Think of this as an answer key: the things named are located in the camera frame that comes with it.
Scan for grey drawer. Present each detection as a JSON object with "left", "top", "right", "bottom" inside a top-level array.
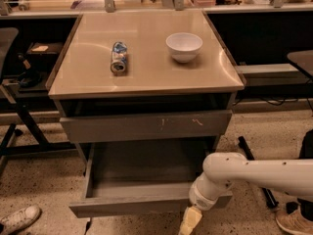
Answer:
[
  {"left": 61, "top": 110, "right": 232, "bottom": 143},
  {"left": 68, "top": 137, "right": 234, "bottom": 219}
]

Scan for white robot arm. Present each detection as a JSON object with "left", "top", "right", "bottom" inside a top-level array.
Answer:
[{"left": 178, "top": 153, "right": 313, "bottom": 235}]

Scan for grey top drawer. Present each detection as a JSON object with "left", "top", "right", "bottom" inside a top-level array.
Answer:
[{"left": 61, "top": 110, "right": 232, "bottom": 143}]

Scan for grey drawer cabinet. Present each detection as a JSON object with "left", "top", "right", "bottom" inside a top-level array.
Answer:
[{"left": 49, "top": 10, "right": 244, "bottom": 160}]

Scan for tan sneaker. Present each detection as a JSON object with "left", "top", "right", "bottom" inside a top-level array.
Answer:
[{"left": 276, "top": 209, "right": 313, "bottom": 235}]

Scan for white bowl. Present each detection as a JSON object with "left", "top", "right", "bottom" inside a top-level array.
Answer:
[{"left": 165, "top": 32, "right": 202, "bottom": 63}]

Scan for blue crushed soda can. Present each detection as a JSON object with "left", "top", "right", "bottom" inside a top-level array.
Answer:
[{"left": 111, "top": 41, "right": 127, "bottom": 74}]

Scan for white sneaker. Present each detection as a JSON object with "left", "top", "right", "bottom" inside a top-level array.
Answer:
[{"left": 0, "top": 205, "right": 41, "bottom": 235}]

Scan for black headphones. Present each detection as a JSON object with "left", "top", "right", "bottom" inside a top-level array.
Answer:
[{"left": 18, "top": 70, "right": 42, "bottom": 88}]

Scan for black table leg frame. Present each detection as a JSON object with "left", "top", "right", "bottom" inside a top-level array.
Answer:
[{"left": 237, "top": 135, "right": 280, "bottom": 210}]

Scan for white floor cable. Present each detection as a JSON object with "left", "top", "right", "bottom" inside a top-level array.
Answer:
[{"left": 83, "top": 217, "right": 93, "bottom": 235}]

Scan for black desk frame left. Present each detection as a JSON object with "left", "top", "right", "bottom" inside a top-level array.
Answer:
[{"left": 0, "top": 78, "right": 77, "bottom": 178}]

